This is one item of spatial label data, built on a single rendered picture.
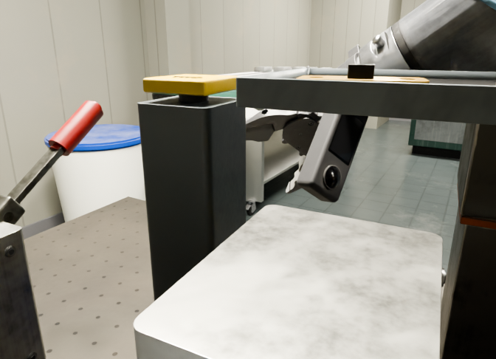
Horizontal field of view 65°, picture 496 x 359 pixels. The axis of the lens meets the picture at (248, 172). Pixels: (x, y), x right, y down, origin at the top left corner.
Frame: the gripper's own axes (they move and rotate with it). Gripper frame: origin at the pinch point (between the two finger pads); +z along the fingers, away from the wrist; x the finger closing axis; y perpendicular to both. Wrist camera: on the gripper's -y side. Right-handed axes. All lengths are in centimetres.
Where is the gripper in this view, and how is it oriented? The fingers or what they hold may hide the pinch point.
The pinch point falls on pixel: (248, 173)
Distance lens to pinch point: 53.1
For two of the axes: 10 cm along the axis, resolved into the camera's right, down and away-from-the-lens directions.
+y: 0.7, -7.8, 6.2
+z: -6.8, 4.1, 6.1
